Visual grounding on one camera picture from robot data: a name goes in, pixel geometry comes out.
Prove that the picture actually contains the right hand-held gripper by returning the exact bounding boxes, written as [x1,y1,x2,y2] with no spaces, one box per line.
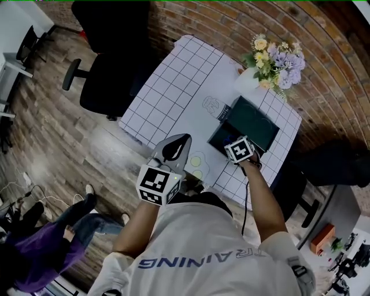
[224,134,257,165]

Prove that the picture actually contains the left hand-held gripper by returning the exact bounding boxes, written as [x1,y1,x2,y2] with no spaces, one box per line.
[135,134,193,207]

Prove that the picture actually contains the dark green box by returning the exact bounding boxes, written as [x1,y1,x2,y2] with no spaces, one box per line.
[206,95,281,154]

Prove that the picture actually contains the person's right forearm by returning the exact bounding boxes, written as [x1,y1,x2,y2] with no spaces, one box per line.
[239,158,288,247]

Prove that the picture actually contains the person's left forearm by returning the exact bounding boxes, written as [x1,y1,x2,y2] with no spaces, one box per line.
[112,198,163,256]

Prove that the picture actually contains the orange box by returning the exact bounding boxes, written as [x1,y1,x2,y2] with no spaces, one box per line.
[310,223,336,255]

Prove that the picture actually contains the white grid tablecloth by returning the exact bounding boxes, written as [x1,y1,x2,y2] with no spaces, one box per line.
[118,34,303,205]

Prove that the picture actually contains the person's black shorts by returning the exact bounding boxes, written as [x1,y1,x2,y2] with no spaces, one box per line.
[177,190,234,218]

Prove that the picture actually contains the white vase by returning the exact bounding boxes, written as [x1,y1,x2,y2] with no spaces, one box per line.
[233,67,268,94]

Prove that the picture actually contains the black office chair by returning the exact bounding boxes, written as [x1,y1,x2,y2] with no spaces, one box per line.
[61,0,163,121]
[272,138,370,230]

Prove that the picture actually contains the purple and yellow flower bouquet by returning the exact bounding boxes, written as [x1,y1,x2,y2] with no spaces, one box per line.
[242,32,307,101]

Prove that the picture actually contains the person's white t-shirt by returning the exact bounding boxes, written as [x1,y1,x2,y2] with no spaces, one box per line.
[86,200,317,296]

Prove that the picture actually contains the small potted green plant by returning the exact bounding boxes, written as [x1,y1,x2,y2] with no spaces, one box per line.
[330,236,345,253]

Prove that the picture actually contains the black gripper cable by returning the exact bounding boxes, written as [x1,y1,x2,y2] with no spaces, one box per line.
[240,165,251,236]

